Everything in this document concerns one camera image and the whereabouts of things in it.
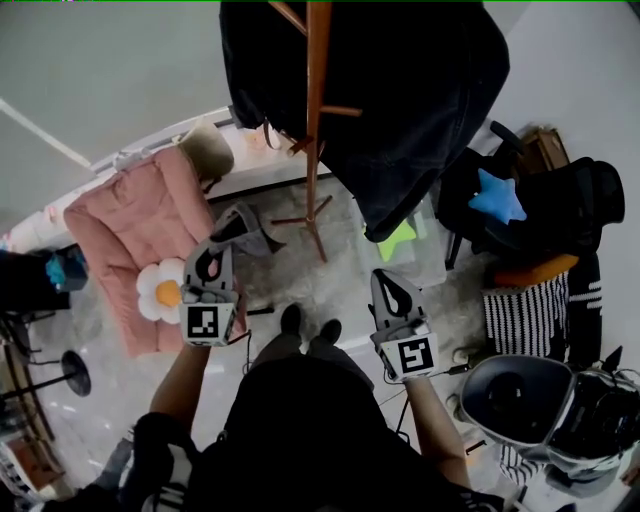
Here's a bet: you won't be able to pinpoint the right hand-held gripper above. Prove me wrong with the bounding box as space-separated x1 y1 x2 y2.
368 267 441 385

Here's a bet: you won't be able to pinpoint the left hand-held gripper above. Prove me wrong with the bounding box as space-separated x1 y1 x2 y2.
178 237 241 348

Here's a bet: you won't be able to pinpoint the wooden coat rack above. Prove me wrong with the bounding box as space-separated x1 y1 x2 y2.
267 0 364 264

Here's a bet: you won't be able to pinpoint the person's right forearm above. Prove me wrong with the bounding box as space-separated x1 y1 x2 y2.
402 374 475 490

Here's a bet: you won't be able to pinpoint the person's left forearm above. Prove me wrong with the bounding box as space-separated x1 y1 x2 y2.
148 342 212 454

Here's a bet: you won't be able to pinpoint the black jacket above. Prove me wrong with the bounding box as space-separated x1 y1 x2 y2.
218 0 512 245

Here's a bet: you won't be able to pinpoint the clear plastic box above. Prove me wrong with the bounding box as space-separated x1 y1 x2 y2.
349 193 450 290

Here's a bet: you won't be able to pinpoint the white flower cushion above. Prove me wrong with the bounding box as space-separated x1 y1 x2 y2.
135 256 187 327

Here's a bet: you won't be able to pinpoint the green star toy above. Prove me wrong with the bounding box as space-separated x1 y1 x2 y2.
363 218 419 265

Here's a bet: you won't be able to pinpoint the person's grey trousers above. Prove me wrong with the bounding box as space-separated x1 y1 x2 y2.
253 333 374 389

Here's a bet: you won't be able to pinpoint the person's black right shoe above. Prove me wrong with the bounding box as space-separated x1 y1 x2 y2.
309 318 344 352

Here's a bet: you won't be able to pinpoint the person's black shoe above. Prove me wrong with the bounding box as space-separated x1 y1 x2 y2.
309 318 344 352
279 303 304 347

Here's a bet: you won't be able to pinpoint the pink sofa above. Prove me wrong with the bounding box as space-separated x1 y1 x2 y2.
62 146 249 359

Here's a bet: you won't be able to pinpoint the person's black left shoe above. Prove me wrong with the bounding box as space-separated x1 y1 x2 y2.
279 303 304 347

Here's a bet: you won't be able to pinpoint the white low ledge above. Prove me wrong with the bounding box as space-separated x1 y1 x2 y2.
203 106 335 205

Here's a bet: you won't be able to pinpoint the beige cushion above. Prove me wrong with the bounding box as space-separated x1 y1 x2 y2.
178 118 236 182

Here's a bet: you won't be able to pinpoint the orange cushion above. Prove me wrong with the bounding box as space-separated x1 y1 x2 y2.
493 253 580 290

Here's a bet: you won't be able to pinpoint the teal object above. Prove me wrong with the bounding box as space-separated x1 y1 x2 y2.
44 246 90 294

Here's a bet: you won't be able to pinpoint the blue star toy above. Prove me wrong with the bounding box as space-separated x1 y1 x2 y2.
467 167 529 227

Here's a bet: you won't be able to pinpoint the person's black shirt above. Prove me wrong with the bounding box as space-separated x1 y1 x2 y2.
54 349 507 512

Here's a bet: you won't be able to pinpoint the grey round appliance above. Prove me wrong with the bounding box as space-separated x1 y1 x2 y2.
458 353 640 497

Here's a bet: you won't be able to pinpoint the black round stand base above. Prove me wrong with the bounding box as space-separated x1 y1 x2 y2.
0 348 94 400

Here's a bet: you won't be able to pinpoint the black white striped garment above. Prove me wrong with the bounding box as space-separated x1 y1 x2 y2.
566 253 605 367

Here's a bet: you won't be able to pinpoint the black office chair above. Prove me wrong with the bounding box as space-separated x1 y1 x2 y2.
433 121 627 272

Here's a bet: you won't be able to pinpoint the brown cardboard box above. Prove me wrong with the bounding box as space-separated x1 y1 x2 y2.
513 126 572 177

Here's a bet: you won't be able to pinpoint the wooden shelf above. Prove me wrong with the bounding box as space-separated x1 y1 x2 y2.
0 319 67 502

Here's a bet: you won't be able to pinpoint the black cable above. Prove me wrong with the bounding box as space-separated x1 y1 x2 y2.
241 305 277 377

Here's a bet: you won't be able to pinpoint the brown bag strap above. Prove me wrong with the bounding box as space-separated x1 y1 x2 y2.
262 118 282 151

